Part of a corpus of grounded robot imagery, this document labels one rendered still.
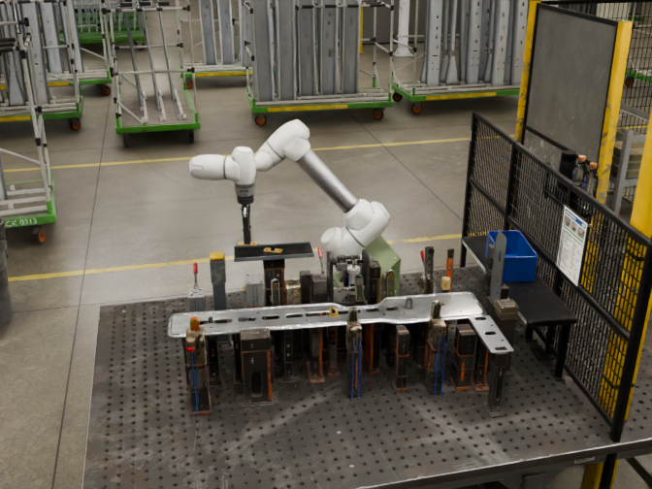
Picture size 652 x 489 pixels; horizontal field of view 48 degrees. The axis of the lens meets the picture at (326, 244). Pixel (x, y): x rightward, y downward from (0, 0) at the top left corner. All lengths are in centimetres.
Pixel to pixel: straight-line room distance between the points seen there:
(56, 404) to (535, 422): 273
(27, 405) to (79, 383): 31
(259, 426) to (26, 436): 173
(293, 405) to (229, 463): 42
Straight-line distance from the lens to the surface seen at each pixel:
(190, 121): 915
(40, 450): 430
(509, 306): 324
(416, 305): 330
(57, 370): 491
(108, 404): 330
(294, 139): 369
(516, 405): 326
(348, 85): 1037
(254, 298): 327
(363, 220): 378
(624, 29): 493
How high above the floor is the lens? 259
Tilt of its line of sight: 24 degrees down
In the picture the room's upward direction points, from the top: straight up
